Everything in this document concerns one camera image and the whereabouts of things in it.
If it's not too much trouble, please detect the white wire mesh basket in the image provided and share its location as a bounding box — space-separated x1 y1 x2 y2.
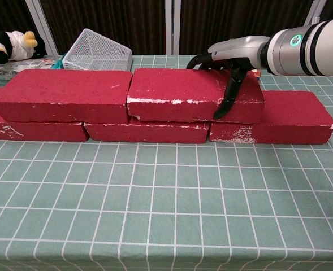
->
62 28 133 72

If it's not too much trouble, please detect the red brick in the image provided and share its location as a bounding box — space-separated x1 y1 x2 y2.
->
126 67 266 125
208 90 333 145
83 116 211 145
0 87 90 142
0 68 133 125

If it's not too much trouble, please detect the grey metal partition post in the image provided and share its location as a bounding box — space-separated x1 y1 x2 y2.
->
304 0 328 28
24 0 57 56
165 0 181 56

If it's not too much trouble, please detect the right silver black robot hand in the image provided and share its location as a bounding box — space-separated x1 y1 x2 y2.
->
185 36 271 120

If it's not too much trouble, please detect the green checked tablecloth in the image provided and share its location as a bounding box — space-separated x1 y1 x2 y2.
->
0 54 333 271

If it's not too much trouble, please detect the black white plush penguin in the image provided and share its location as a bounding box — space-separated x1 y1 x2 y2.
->
0 30 46 68

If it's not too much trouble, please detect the clear plastic snack bag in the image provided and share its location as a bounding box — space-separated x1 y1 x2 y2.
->
0 54 65 85

